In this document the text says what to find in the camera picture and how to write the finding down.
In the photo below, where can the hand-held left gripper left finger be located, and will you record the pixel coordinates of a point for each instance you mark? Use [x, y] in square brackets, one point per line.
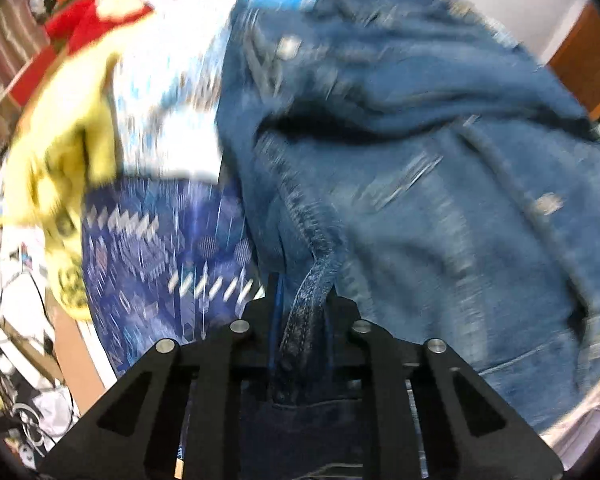
[260, 320]

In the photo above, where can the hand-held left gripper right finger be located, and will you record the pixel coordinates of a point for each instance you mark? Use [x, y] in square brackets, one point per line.
[342, 320]

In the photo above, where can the blue denim jacket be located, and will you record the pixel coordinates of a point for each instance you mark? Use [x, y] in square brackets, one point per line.
[405, 185]

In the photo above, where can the blue patchwork blanket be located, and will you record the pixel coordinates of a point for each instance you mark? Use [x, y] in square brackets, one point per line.
[155, 240]

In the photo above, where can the yellow cloth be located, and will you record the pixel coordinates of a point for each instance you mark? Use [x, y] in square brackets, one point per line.
[65, 150]

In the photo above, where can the red plush toy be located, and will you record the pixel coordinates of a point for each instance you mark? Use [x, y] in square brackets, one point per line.
[80, 25]

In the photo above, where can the wooden wardrobe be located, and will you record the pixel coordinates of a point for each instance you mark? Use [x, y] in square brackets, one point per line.
[590, 60]

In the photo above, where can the brown striped curtain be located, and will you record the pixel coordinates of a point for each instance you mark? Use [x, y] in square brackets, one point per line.
[0, 60]

